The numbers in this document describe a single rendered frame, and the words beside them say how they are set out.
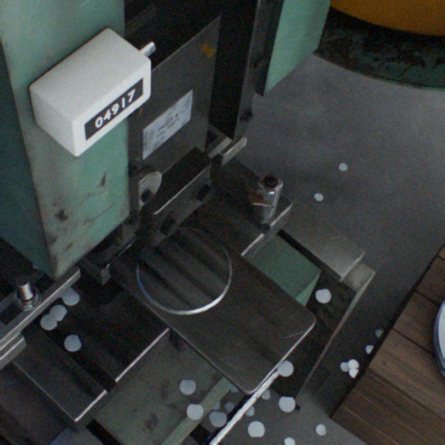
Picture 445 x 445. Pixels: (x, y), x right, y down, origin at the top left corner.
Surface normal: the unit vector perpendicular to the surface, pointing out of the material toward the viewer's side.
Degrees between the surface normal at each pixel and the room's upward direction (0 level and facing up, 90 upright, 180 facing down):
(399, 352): 0
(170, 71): 90
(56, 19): 90
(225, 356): 0
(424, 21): 90
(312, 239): 0
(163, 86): 90
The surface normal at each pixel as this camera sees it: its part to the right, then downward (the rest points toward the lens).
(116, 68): 0.09, -0.47
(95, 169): 0.75, 0.61
